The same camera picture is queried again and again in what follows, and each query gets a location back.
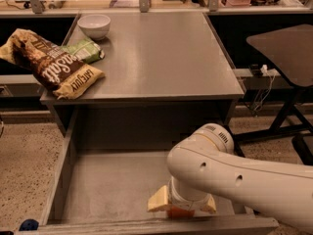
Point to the dark side table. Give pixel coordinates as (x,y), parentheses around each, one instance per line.
(291,51)

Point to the green snack bag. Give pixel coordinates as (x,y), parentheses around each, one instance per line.
(86,50)

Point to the black office chair base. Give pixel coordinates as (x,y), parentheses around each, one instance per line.
(303,144)

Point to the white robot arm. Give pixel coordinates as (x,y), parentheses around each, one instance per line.
(204,165)

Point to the grey cabinet with counter top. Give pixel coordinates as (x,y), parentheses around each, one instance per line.
(165,75)

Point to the brown sea salt chip bag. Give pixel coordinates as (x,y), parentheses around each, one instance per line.
(57,70)

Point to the blue round object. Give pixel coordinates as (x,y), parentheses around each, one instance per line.
(29,225)

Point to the open grey top drawer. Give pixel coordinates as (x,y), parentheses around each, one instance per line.
(112,163)

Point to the white ceramic bowl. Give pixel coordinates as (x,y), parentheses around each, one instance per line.
(95,26)

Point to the orange fruit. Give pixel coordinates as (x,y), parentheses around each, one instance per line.
(179,213)

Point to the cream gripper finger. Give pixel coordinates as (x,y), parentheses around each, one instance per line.
(159,202)
(208,204)

